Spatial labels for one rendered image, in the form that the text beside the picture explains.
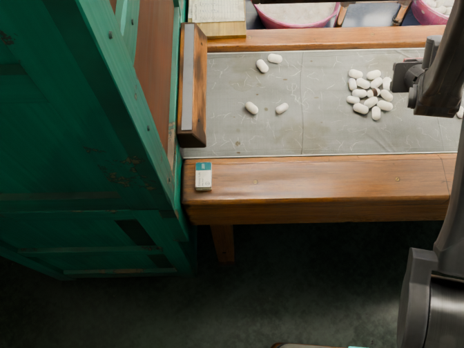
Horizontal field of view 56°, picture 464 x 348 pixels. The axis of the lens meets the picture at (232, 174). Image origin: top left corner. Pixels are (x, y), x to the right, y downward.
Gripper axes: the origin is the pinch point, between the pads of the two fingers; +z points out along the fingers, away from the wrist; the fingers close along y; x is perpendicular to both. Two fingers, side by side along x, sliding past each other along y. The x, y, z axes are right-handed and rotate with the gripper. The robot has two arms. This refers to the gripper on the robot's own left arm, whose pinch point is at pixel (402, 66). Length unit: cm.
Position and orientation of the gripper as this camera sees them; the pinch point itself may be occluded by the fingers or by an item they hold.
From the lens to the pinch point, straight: 111.2
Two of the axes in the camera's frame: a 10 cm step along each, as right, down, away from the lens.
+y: -10.0, 0.3, 0.1
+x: 0.3, 8.8, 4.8
